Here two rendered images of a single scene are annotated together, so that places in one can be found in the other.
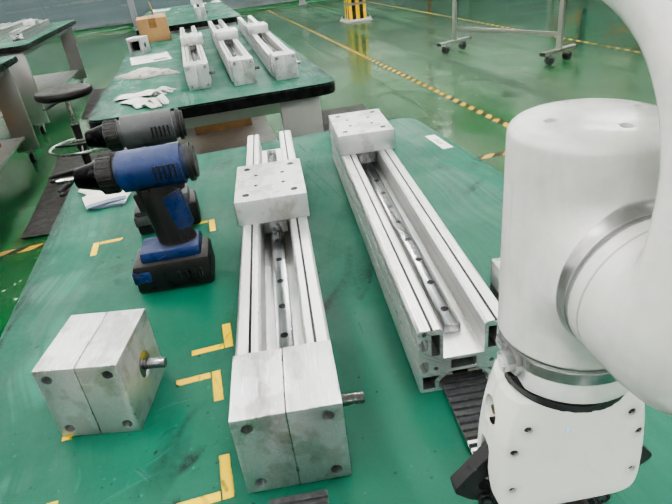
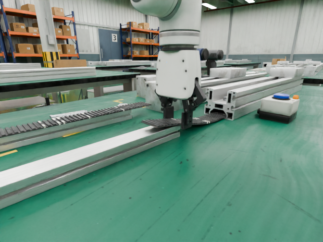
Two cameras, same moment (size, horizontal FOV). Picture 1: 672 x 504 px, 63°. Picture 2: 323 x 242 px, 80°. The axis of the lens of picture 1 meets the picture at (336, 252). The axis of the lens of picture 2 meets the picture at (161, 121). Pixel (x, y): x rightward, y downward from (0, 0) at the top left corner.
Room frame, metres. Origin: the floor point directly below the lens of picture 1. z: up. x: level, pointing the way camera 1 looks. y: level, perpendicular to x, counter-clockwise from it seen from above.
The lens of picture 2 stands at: (-0.05, -0.45, 0.96)
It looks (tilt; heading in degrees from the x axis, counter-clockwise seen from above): 18 degrees down; 50
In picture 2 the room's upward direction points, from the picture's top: straight up
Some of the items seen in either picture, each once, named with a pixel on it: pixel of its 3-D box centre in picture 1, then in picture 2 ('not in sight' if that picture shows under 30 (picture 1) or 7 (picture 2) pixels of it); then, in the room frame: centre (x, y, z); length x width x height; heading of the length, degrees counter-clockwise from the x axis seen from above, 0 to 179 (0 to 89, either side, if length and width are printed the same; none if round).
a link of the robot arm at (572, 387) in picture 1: (562, 345); (178, 41); (0.26, -0.13, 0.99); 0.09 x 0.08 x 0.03; 94
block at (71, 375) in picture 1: (115, 369); (152, 86); (0.49, 0.27, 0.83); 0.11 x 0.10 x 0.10; 87
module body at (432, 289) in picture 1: (387, 207); (267, 89); (0.85, -0.10, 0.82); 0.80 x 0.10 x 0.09; 4
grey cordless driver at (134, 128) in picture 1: (140, 173); (205, 68); (0.98, 0.35, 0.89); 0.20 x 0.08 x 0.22; 102
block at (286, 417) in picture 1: (302, 411); (166, 95); (0.39, 0.05, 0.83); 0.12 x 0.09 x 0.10; 94
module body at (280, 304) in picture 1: (277, 223); (227, 85); (0.84, 0.09, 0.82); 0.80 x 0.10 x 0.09; 4
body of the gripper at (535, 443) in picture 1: (557, 416); (178, 71); (0.26, -0.14, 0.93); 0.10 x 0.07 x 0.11; 94
